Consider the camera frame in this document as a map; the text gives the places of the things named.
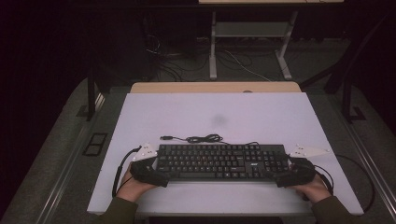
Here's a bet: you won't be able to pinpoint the black floor socket frame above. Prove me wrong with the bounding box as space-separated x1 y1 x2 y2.
81 133 108 157

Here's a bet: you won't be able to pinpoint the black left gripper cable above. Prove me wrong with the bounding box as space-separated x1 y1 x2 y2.
111 146 143 199

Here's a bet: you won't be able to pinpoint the wooden table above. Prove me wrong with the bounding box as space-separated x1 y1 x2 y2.
130 81 303 94

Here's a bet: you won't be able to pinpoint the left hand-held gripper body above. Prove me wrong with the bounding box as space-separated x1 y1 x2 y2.
130 143 160 186

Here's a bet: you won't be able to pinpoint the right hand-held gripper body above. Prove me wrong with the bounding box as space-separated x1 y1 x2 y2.
288 143 331 188

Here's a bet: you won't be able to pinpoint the black floor cable bundle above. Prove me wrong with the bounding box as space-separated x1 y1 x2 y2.
145 33 213 82

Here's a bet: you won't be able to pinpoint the person's right hand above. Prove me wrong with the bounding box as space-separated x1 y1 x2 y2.
288 174 332 203

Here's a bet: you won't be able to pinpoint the white board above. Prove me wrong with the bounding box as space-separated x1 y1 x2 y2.
87 91 364 217

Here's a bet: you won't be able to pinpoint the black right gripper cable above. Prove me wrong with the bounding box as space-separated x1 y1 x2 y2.
313 153 376 215

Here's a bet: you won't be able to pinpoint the black keyboard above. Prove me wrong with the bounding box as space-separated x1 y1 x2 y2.
155 144 291 183

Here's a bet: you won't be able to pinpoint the black keyboard cable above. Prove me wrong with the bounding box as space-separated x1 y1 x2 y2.
160 133 260 147

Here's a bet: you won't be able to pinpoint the white floor cable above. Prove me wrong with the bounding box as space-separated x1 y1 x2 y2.
223 49 273 82

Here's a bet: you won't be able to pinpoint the black metal stand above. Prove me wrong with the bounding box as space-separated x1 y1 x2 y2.
300 12 394 124

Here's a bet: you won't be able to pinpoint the person's left hand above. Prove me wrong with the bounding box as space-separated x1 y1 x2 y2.
115 164 157 203

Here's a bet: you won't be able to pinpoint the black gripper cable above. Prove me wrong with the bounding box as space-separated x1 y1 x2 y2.
111 146 143 199
313 153 376 215

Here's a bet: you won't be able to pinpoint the white metal desk frame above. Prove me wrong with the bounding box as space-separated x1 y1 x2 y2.
198 0 345 81

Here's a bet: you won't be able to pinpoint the aluminium floor rail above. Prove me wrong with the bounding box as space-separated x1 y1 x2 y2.
36 92 106 224
330 92 396 218

